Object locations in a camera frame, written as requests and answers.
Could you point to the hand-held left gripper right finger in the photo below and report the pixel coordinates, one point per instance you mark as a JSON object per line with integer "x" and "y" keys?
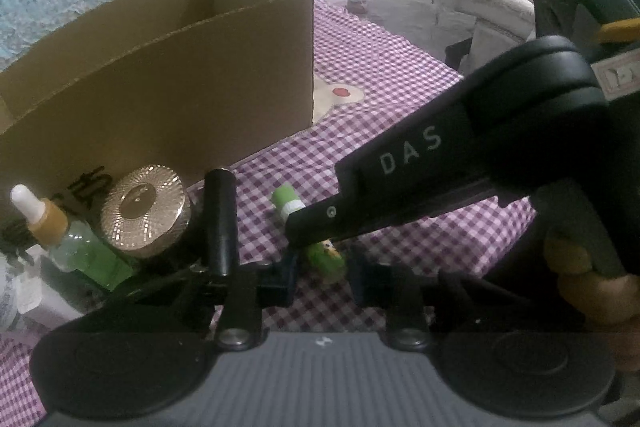
{"x": 358, "y": 278}

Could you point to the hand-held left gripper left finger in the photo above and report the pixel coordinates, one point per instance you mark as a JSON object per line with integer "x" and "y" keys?
{"x": 287, "y": 279}

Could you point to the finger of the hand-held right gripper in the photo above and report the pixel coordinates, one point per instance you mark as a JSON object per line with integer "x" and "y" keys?
{"x": 325, "y": 219}

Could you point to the green cartoon lip balm tube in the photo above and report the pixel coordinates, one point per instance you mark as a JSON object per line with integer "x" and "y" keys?
{"x": 287, "y": 198}

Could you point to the brown cardboard box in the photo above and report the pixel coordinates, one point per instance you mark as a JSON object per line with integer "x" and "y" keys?
{"x": 175, "y": 82}

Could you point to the green glass dropper bottle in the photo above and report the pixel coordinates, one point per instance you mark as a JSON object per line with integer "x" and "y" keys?
{"x": 75, "y": 247}

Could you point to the person's right hand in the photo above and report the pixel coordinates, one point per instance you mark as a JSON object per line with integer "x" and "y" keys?
{"x": 582, "y": 289}

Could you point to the black cylinder tube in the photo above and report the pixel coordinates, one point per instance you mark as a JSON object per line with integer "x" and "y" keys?
{"x": 222, "y": 217}

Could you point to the white fluffy armchair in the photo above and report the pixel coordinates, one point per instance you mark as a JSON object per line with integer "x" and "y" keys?
{"x": 492, "y": 14}

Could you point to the purple checked cloth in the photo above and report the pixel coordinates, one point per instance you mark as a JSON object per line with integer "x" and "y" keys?
{"x": 400, "y": 72}

